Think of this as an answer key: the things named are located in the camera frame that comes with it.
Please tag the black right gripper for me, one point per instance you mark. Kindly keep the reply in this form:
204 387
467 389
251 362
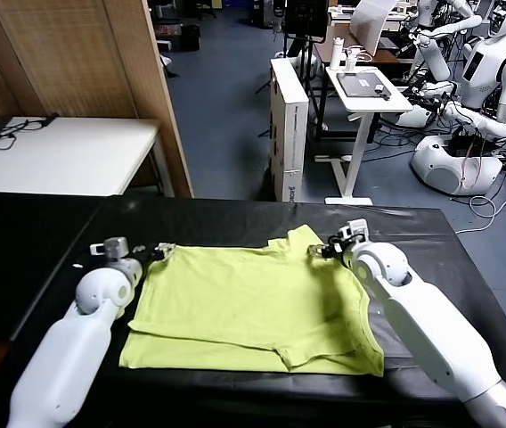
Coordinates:
335 250

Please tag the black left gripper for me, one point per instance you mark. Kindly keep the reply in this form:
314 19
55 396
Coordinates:
146 257

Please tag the yellow-green t-shirt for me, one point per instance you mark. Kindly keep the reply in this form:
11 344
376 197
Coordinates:
244 303

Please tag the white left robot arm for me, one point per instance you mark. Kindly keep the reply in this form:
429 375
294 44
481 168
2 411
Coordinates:
70 348

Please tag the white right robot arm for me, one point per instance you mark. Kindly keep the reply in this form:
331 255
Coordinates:
422 330

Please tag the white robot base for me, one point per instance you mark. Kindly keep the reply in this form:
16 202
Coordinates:
444 170

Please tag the black table cover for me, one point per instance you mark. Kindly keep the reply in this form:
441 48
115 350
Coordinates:
235 218

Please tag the tall white cardboard box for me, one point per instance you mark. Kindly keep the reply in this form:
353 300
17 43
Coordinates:
288 118

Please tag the white folding table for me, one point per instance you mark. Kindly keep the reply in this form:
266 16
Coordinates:
66 153

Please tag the black side table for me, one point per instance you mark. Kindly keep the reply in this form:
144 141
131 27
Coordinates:
12 241

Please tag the white standing desk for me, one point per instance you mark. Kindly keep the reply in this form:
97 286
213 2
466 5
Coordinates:
369 103

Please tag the grey laptop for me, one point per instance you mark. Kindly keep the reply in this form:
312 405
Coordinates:
360 84

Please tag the small black device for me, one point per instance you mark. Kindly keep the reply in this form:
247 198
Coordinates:
382 91

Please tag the white cup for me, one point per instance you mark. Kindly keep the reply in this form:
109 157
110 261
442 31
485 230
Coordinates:
351 63

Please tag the black tripod stand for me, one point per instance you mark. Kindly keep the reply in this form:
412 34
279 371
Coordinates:
309 54

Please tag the white water bottle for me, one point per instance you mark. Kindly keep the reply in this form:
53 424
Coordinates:
336 54

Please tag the brown desk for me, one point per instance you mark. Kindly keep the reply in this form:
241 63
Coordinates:
386 55

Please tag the wooden folding screen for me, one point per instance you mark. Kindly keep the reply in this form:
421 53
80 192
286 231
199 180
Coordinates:
79 58

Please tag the black trash bin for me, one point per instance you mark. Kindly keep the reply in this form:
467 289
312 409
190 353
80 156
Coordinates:
190 38

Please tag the white humanoid robot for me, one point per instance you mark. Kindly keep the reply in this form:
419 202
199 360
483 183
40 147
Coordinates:
480 74
433 56

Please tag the white curved sheet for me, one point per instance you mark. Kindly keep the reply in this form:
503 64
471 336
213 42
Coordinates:
369 25

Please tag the black monitor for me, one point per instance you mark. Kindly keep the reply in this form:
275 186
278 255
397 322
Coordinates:
305 17

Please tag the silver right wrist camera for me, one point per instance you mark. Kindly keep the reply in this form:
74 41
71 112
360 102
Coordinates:
354 231

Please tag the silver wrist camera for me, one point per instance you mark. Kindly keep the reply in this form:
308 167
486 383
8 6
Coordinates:
112 249
354 231

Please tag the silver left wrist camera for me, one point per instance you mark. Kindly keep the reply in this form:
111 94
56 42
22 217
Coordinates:
112 249

